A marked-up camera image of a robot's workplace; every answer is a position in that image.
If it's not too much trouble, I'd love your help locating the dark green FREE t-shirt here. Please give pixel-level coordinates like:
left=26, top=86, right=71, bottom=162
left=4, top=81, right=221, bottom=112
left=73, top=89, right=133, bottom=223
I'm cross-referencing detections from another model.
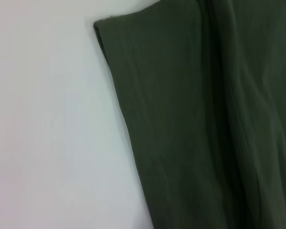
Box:
left=93, top=0, right=286, bottom=229

